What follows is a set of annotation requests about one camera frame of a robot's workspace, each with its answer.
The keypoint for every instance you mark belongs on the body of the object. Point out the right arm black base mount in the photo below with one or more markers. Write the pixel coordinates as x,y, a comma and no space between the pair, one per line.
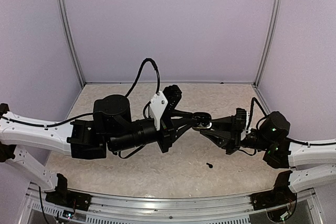
279,195

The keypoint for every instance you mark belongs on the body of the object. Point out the aluminium front rail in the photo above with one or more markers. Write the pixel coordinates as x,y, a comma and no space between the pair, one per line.
121,209

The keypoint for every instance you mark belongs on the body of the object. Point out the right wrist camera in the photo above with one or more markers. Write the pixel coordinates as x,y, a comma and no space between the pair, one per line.
243,120

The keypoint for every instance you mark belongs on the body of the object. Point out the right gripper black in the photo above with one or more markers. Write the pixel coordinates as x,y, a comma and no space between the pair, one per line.
230,141

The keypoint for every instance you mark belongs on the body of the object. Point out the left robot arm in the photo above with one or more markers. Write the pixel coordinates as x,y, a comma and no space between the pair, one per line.
110,130

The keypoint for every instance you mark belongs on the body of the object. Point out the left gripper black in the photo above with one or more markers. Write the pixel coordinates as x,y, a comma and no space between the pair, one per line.
169,134

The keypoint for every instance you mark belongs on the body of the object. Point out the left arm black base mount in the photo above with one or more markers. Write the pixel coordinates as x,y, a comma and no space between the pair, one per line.
62,196

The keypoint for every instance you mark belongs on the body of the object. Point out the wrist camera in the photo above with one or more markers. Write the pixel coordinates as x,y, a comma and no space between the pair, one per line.
243,120
163,104

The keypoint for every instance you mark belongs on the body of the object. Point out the black earbud charging case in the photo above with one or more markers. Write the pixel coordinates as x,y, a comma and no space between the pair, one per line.
203,121

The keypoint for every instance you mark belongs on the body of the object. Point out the aluminium frame post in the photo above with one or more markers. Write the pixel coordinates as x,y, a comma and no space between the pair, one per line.
70,42
268,42

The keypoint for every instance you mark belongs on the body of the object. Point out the right aluminium frame post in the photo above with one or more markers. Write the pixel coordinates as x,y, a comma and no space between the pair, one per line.
268,42

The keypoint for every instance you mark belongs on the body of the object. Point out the left aluminium frame post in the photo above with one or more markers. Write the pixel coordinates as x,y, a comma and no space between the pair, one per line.
70,42

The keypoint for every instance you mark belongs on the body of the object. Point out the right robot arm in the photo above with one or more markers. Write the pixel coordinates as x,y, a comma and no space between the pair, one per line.
306,164

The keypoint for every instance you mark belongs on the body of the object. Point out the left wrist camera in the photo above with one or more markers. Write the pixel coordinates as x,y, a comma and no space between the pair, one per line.
163,104

